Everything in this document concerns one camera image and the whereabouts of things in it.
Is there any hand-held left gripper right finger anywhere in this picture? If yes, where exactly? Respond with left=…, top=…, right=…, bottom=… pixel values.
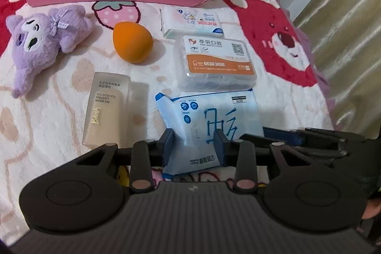
left=214, top=128, right=311, bottom=193

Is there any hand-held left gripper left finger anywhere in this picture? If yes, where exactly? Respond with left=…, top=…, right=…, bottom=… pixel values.
left=76, top=128, right=177, bottom=193

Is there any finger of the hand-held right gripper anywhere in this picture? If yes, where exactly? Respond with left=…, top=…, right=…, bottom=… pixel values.
left=241, top=133, right=353, bottom=164
left=263, top=127, right=370, bottom=147

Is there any blue wet wipe packet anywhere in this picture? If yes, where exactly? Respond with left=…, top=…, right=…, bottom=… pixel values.
left=155, top=88, right=265, bottom=175

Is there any beige foundation tube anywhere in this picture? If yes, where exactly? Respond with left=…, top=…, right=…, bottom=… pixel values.
left=82, top=72, right=149, bottom=149

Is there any clear box with orange label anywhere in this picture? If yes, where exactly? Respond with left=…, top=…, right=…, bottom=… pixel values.
left=175, top=34, right=258, bottom=92

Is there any orange makeup sponge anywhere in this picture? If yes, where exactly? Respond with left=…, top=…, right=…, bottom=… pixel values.
left=112, top=21, right=154, bottom=64

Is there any white tissue pack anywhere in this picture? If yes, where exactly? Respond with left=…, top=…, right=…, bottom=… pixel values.
left=159, top=8, right=226, bottom=40

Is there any purple plush toy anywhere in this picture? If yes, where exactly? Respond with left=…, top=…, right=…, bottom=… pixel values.
left=5, top=5, right=93, bottom=99

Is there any person's right hand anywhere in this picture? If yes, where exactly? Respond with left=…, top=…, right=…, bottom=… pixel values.
left=366, top=199, right=381, bottom=220

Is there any printed bear blanket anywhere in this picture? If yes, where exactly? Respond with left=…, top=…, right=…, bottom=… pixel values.
left=0, top=0, right=335, bottom=247

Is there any beige curtain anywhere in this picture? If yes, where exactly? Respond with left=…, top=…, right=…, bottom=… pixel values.
left=293, top=0, right=381, bottom=140

